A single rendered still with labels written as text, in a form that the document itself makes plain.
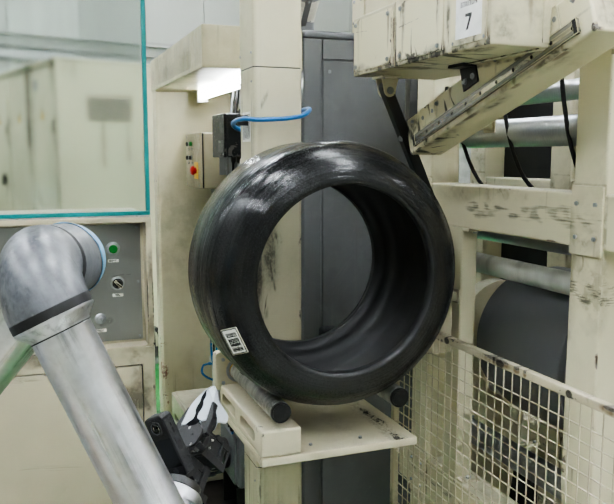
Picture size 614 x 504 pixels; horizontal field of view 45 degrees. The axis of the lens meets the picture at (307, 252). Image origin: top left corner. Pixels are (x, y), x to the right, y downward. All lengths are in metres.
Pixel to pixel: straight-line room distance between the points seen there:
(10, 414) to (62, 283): 1.21
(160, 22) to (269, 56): 10.10
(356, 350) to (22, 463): 0.99
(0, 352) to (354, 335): 0.96
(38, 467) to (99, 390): 1.24
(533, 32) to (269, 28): 0.70
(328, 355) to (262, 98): 0.66
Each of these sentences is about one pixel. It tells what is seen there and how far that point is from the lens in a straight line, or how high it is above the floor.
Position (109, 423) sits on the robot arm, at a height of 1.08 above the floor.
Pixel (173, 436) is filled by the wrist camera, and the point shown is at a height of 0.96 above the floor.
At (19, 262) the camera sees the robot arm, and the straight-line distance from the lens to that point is 1.07.
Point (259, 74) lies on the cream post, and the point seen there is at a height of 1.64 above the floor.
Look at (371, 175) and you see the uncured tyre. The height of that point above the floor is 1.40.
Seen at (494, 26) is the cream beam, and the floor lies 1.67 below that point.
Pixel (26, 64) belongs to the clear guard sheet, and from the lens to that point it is 2.16.
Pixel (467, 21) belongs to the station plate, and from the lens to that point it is 1.51.
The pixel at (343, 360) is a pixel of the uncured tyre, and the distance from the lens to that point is 1.87.
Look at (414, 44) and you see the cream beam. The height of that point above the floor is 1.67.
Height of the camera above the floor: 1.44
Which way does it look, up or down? 7 degrees down
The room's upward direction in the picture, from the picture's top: straight up
